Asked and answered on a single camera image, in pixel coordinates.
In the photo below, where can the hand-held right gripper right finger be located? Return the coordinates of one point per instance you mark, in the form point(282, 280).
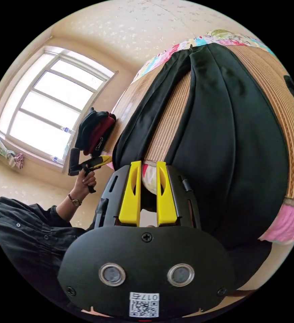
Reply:
point(167, 204)

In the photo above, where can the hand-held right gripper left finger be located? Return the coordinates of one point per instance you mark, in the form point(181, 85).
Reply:
point(129, 202)

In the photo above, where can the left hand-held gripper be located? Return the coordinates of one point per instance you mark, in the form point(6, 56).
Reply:
point(86, 165)

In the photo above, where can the black long pants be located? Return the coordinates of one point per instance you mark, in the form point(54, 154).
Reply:
point(220, 141)

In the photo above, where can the person's left forearm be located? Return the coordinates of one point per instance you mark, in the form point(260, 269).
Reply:
point(69, 205)

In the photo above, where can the person's left hand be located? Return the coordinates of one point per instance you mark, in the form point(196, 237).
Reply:
point(85, 183)

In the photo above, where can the pile of clothes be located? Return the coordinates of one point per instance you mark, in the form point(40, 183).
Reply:
point(95, 131)

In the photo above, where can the window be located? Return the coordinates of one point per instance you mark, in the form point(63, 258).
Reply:
point(53, 106)

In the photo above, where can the bed with woven mat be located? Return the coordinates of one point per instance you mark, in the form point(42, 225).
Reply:
point(170, 118)

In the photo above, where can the tied patterned curtain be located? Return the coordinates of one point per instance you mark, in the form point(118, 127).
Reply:
point(2, 149)

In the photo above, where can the person's body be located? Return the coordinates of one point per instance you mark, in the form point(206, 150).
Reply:
point(28, 242)

